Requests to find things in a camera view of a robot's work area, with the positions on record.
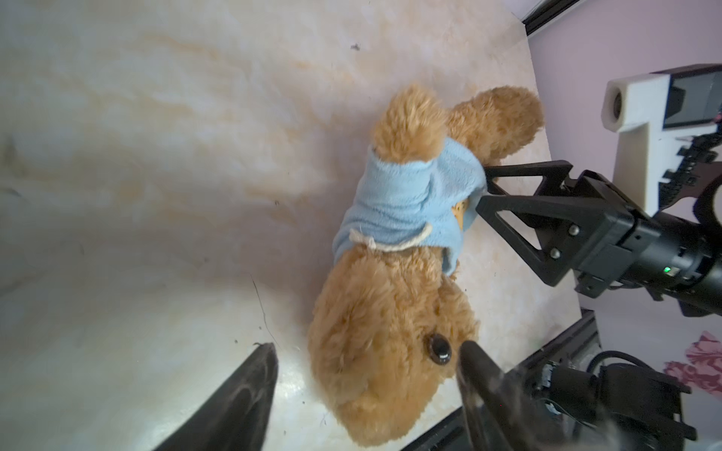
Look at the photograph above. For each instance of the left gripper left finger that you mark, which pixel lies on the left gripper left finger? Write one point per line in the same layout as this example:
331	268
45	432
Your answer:
236	416

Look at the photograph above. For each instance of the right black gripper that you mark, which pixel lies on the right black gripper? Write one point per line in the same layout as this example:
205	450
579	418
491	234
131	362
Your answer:
664	254

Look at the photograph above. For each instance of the brown plush teddy bear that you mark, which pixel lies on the brown plush teddy bear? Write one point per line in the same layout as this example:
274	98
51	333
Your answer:
387	326

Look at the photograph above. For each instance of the light blue bear hoodie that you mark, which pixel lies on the light blue bear hoodie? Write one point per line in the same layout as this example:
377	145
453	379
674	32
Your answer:
397	207

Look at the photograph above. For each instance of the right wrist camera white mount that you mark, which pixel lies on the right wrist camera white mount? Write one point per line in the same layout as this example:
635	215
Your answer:
655	115

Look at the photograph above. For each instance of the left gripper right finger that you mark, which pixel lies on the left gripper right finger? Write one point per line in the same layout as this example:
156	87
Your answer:
499	415

